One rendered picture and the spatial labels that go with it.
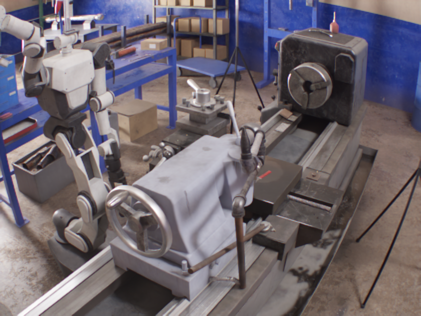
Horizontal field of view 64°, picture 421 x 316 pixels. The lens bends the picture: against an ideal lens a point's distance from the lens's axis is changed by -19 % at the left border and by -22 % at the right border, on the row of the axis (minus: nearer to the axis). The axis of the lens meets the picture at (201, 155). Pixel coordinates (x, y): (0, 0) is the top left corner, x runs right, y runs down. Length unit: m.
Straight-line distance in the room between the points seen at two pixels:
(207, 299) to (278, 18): 5.16
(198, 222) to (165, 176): 0.16
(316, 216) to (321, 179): 0.28
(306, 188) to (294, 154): 0.61
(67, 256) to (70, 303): 1.22
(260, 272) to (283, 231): 0.19
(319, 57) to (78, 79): 1.36
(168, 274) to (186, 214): 0.19
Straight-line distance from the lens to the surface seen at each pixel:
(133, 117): 3.99
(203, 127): 1.69
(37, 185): 3.22
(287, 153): 2.27
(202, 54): 6.25
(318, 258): 2.06
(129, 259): 1.27
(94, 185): 2.03
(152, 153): 1.90
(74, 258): 2.43
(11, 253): 2.87
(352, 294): 2.47
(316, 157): 2.03
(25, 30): 1.48
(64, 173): 3.41
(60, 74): 1.79
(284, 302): 1.81
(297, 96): 2.27
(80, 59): 1.86
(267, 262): 1.37
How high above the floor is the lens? 1.76
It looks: 28 degrees down
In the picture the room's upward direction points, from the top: straight up
